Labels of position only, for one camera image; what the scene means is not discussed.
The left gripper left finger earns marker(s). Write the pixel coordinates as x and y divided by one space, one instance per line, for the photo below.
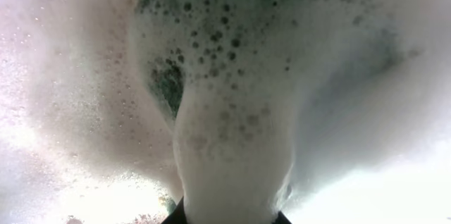
177 216

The green sponge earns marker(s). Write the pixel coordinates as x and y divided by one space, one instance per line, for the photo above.
225 75

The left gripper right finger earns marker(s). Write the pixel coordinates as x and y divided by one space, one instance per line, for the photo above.
281 219

